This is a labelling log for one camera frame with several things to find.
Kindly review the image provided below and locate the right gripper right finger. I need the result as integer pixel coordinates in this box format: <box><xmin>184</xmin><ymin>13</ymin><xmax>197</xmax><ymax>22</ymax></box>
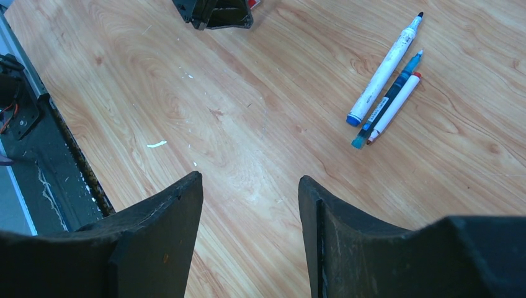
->
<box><xmin>298</xmin><ymin>176</ymin><xmax>525</xmax><ymax>297</ymax></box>

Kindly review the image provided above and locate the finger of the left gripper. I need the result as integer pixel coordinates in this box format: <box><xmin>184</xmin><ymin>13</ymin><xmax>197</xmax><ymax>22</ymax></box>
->
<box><xmin>172</xmin><ymin>0</ymin><xmax>254</xmax><ymax>30</ymax></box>

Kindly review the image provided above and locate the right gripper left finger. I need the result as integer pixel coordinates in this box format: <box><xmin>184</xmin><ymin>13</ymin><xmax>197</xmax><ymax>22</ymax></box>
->
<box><xmin>1</xmin><ymin>171</ymin><xmax>203</xmax><ymax>297</ymax></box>

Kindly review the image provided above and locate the translucent blue pen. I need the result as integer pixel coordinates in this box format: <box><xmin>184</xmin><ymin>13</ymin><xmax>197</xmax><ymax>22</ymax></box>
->
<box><xmin>351</xmin><ymin>49</ymin><xmax>424</xmax><ymax>149</ymax></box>

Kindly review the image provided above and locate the white marker blue end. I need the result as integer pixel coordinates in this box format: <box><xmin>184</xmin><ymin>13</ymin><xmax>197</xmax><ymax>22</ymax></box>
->
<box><xmin>346</xmin><ymin>12</ymin><xmax>424</xmax><ymax>127</ymax></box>

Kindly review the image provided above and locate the white marker red cap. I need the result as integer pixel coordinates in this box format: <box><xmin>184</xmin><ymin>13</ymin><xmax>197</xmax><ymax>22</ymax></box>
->
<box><xmin>366</xmin><ymin>72</ymin><xmax>421</xmax><ymax>145</ymax></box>

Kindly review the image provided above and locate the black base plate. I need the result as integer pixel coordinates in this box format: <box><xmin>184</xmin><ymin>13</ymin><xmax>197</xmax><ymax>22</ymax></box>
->
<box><xmin>0</xmin><ymin>53</ymin><xmax>116</xmax><ymax>237</ymax></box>

